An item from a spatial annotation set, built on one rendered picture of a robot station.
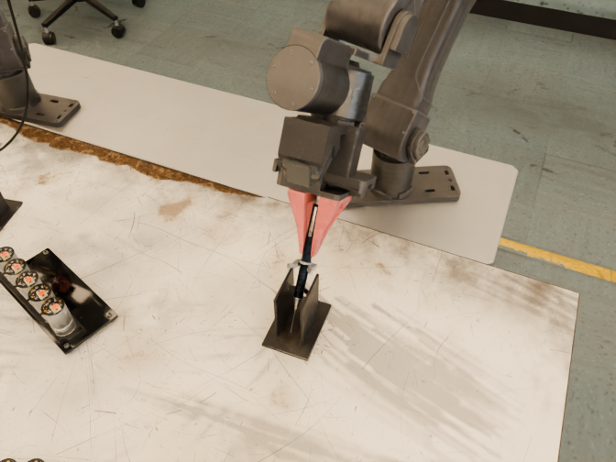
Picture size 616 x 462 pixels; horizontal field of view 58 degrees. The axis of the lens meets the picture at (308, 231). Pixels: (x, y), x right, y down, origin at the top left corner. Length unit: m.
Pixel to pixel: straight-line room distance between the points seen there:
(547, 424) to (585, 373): 1.00
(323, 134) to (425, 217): 0.35
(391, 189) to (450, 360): 0.26
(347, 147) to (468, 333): 0.28
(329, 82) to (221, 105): 0.52
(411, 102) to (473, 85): 1.84
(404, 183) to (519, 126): 1.60
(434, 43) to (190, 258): 0.42
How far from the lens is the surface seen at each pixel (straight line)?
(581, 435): 1.57
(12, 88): 1.07
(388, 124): 0.73
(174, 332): 0.69
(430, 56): 0.74
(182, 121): 0.99
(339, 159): 0.56
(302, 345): 0.66
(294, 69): 0.52
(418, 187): 0.84
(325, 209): 0.58
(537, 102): 2.54
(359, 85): 0.58
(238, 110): 1.00
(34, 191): 0.93
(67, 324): 0.69
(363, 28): 0.57
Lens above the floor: 1.32
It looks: 47 degrees down
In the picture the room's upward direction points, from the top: straight up
